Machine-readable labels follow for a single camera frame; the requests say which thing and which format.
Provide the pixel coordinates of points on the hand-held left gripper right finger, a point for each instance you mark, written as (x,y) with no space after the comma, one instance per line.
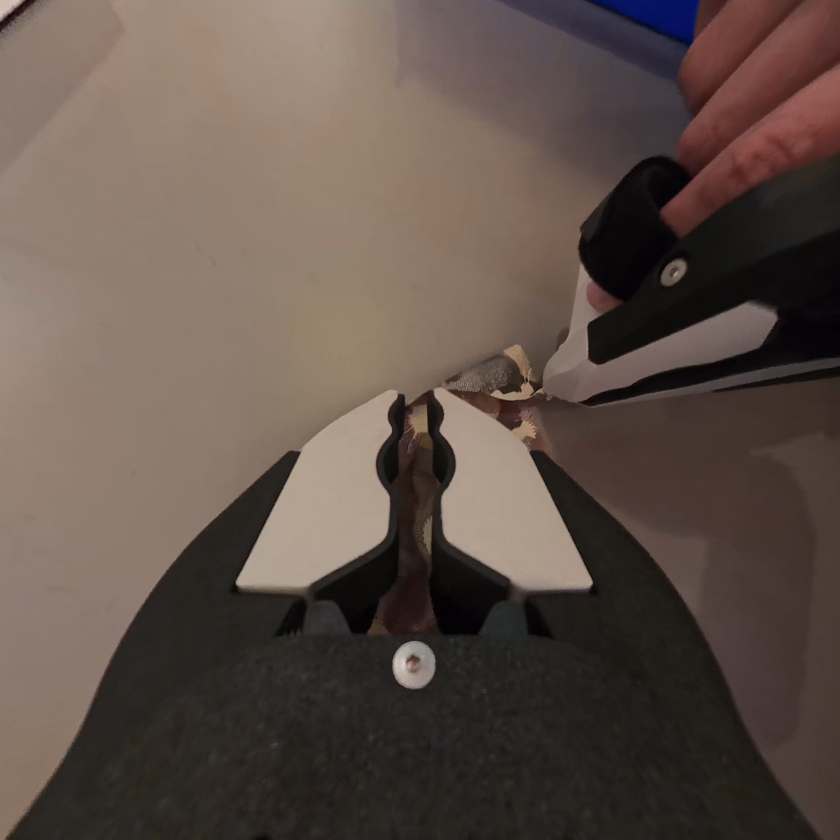
(512,518)

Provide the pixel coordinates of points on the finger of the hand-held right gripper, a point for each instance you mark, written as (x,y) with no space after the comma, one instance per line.
(689,341)
(722,384)

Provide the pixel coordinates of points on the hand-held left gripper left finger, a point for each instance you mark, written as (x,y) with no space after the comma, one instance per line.
(321,518)

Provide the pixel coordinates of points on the bird patterned origami paper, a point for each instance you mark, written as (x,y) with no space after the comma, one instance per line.
(492,377)

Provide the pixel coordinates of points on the person's right hand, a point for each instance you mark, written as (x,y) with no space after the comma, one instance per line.
(761,98)

